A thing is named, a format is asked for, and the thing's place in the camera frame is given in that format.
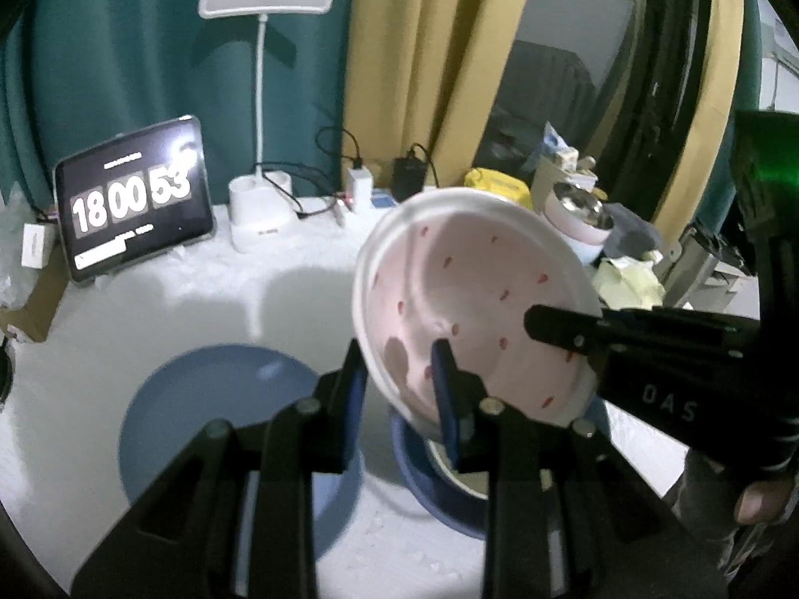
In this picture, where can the snack bag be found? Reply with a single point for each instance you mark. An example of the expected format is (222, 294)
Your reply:
(555, 146)

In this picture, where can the wide teal curtain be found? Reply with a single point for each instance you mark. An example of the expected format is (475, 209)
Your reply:
(125, 62)

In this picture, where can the pink bowl with red spots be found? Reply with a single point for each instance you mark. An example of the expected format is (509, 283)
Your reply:
(474, 281)

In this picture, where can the narrow yellow curtain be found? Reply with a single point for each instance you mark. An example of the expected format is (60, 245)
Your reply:
(711, 87)

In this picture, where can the small pink bowl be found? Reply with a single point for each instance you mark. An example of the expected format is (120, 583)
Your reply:
(577, 231)

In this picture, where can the person's right hand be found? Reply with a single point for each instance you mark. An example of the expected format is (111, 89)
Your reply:
(761, 502)

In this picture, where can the dark blue bowl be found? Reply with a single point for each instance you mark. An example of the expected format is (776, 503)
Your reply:
(412, 468)

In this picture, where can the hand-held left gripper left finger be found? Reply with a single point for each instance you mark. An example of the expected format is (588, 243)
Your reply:
(354, 405)

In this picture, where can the yellow packet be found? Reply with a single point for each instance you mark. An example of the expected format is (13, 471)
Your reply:
(499, 186)

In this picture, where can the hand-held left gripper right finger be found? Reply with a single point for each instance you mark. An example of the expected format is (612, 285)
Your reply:
(444, 399)

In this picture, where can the tablet with clock display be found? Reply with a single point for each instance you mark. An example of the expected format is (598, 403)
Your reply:
(134, 199)

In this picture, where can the white air conditioner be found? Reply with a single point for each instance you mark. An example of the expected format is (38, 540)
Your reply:
(788, 50)

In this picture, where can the white shelf unit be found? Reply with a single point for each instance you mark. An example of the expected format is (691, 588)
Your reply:
(730, 287)

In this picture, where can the yellow crumpled cloth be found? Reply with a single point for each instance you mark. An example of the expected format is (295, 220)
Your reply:
(627, 284)

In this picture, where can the white power adapter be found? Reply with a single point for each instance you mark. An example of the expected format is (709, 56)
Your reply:
(360, 187)

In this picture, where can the steel thermos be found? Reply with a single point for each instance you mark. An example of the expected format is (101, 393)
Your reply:
(699, 262)

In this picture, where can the small white box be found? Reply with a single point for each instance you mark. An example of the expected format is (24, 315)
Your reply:
(37, 245)

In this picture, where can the cardboard box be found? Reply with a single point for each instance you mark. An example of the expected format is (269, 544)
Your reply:
(40, 299)

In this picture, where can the steel bowl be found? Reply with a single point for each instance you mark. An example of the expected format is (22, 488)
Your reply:
(583, 206)

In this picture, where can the glass sliding door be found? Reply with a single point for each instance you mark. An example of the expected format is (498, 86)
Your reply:
(580, 75)

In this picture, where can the wide yellow curtain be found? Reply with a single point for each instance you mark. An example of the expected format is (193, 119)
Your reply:
(424, 56)

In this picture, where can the black charger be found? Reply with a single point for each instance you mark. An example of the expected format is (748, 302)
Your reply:
(409, 179)

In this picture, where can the cream bowl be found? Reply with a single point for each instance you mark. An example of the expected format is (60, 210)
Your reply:
(465, 480)

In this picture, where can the narrow teal curtain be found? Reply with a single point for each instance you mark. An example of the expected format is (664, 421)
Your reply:
(752, 43)

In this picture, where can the black round lid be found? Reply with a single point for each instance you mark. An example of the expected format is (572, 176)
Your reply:
(5, 374)

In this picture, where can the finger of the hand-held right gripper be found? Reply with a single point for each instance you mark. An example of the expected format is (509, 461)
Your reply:
(562, 327)

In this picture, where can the grey cloth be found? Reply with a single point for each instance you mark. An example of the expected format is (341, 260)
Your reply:
(633, 231)

